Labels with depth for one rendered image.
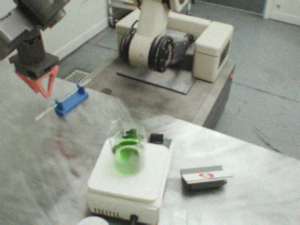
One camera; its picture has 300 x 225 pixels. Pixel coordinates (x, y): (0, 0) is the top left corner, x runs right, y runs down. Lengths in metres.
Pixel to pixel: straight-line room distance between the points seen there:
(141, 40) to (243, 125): 0.90
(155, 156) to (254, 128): 1.40
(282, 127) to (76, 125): 1.47
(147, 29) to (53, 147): 0.77
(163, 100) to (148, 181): 0.93
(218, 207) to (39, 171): 0.38
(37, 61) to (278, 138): 1.53
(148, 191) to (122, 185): 0.04
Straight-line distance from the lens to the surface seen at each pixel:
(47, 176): 0.65
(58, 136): 0.72
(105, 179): 0.51
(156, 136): 0.60
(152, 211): 0.50
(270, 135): 1.88
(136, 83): 1.51
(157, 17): 1.30
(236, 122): 1.90
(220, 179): 0.58
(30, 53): 0.63
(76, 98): 0.80
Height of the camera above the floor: 1.25
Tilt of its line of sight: 41 degrees down
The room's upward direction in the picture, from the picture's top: straight up
